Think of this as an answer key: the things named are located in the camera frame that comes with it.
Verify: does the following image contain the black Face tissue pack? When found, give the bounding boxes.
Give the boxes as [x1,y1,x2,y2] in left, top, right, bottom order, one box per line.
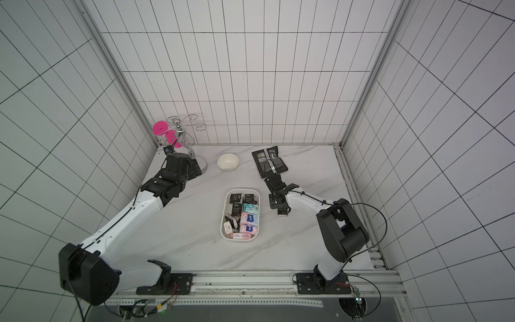
[229,193,242,204]

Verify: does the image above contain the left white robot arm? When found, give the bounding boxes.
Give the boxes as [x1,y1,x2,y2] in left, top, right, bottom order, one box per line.
[58,152,202,306]

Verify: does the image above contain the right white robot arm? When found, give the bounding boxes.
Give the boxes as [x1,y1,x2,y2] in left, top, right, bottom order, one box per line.
[264,173,375,285]

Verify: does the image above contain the black tissue pack in box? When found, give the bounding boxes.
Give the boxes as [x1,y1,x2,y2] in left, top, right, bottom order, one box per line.
[231,203,243,217]

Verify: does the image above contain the white storage box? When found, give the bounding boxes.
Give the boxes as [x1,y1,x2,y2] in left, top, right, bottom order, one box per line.
[220,188,261,242]

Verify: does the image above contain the teal tissue pack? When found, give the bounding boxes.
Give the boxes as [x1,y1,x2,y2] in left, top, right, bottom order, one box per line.
[243,203,260,215]

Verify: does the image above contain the pink blue tissue pack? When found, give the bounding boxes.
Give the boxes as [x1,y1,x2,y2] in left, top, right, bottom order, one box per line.
[240,213,259,227]

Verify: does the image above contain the black tissue multipack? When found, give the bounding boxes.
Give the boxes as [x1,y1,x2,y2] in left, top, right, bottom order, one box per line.
[252,146,288,178]

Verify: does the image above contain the chrome cup stand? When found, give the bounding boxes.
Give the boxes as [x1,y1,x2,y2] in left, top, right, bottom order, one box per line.
[158,114,208,174]

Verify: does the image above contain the pink cup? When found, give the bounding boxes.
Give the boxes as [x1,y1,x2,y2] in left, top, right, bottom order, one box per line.
[152,121,182,148]

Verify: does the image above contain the white bowl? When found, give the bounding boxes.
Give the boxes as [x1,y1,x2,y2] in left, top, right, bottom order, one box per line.
[217,153,240,171]

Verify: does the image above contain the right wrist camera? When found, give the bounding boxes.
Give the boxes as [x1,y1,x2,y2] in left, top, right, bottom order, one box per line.
[277,207,291,217]

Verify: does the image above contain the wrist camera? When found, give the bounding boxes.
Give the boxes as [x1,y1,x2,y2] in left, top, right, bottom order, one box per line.
[277,207,291,217]
[163,145,175,156]

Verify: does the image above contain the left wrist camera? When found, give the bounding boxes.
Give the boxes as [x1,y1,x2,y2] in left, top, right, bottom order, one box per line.
[163,145,175,156]

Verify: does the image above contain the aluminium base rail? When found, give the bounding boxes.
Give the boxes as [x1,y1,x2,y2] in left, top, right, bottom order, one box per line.
[104,270,407,309]

